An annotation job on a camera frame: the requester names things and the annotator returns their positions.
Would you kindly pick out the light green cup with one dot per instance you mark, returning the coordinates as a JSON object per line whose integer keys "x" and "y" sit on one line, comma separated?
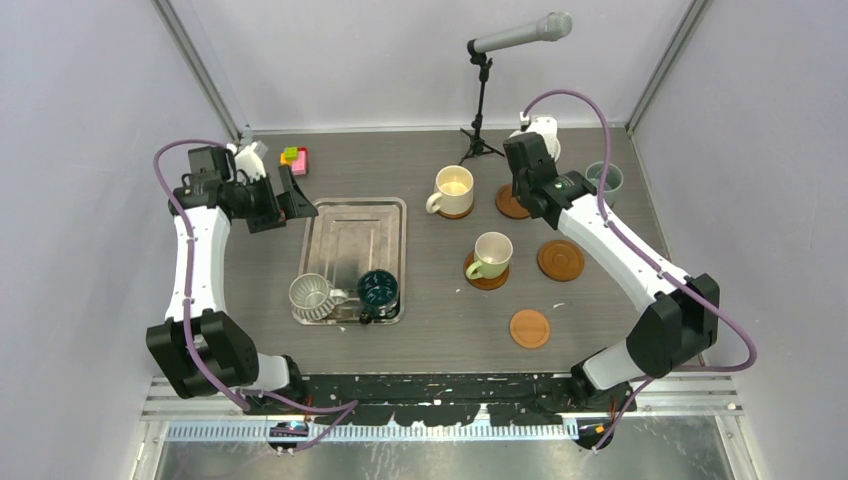
{"x": 491, "y": 256}

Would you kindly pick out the light wooden coaster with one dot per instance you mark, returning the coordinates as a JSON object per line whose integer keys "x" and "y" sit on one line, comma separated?
{"x": 529, "y": 329}

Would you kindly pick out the colourful block puzzle cube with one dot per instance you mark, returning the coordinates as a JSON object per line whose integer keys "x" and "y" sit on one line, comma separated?
{"x": 297, "y": 159}

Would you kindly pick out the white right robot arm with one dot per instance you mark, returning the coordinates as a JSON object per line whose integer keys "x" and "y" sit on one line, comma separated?
{"x": 675, "y": 323}

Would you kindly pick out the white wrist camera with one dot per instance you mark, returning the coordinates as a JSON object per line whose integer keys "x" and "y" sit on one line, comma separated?
{"x": 544, "y": 125}
{"x": 249, "y": 160}

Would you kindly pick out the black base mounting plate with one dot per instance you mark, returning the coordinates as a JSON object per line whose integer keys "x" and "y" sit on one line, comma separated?
{"x": 509, "y": 399}

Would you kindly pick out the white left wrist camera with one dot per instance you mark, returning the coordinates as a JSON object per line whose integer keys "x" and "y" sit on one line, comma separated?
{"x": 249, "y": 160}

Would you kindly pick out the silver metal tray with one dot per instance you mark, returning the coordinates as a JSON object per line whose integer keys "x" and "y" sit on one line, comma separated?
{"x": 350, "y": 237}

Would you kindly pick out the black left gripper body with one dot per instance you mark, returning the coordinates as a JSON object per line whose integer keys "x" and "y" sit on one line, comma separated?
{"x": 258, "y": 204}

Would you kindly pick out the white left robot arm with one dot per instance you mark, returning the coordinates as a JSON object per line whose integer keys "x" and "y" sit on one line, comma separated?
{"x": 198, "y": 347}

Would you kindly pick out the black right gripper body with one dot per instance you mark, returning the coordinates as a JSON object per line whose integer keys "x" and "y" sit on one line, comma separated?
{"x": 518, "y": 190}

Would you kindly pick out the cream mug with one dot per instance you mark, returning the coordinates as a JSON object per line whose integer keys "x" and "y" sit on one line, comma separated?
{"x": 453, "y": 190}

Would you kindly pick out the brown ridged wooden coaster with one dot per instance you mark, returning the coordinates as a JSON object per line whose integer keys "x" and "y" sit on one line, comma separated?
{"x": 508, "y": 205}
{"x": 487, "y": 283}
{"x": 455, "y": 216}
{"x": 560, "y": 260}

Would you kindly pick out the dark green patterned mug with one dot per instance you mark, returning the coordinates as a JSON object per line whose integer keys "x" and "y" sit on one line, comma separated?
{"x": 379, "y": 293}

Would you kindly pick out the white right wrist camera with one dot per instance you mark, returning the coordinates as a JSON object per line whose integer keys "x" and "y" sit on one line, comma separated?
{"x": 544, "y": 125}

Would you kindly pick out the aluminium front rail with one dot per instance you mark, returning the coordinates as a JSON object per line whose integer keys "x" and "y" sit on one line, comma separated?
{"x": 216, "y": 419}

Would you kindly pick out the silver microphone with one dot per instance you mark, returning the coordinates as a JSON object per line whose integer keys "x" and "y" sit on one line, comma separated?
{"x": 551, "y": 28}

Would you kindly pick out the grey ribbed mug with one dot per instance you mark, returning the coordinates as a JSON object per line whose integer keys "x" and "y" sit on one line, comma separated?
{"x": 313, "y": 298}

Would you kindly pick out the grey-blue mug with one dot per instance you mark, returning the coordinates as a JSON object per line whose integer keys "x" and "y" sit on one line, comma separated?
{"x": 613, "y": 180}

